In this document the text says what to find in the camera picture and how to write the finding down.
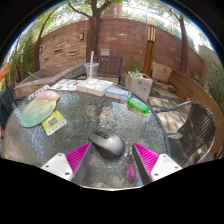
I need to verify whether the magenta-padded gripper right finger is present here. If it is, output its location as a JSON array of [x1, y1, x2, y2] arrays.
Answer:
[[131, 142, 184, 186]]

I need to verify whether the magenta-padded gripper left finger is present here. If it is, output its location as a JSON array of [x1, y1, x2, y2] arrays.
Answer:
[[40, 142, 94, 186]]

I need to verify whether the dark grey computer mouse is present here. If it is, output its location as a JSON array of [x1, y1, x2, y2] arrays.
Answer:
[[87, 128, 127, 160]]

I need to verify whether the green pink round mouse pad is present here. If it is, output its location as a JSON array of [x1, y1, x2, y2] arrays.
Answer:
[[19, 90, 61, 129]]

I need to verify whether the yellow card with code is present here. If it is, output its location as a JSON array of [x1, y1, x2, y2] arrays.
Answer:
[[41, 110, 68, 136]]

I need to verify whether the green plastic bottle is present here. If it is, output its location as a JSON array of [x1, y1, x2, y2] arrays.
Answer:
[[127, 96, 151, 115]]

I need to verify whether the dark wicker chair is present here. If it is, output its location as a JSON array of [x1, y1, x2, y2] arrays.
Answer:
[[153, 101, 217, 167]]

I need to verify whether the stone planter with plant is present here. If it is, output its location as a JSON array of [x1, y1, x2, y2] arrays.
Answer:
[[124, 69, 154, 102]]

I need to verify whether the curved wooden bench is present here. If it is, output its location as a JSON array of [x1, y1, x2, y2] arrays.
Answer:
[[168, 69, 224, 159]]

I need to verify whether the clear plastic cup with straw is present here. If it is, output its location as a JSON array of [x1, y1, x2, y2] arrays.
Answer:
[[83, 50, 100, 80]]

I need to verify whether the pale stone block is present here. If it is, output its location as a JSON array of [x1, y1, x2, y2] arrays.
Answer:
[[152, 62, 173, 84]]

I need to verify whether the dark wooden slatted chair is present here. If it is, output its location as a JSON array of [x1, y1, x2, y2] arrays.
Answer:
[[87, 54, 125, 84]]

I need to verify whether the slim dark tree trunk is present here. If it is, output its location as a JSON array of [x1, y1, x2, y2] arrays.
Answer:
[[166, 6, 189, 74]]

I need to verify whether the thin leaning tree trunk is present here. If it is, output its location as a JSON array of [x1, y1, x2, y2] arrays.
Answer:
[[33, 6, 61, 73]]

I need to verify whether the thick tree trunk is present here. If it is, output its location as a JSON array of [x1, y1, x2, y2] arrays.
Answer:
[[66, 0, 118, 64]]

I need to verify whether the wooden garden lamp post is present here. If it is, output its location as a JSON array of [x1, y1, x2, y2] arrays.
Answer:
[[142, 20, 158, 77]]

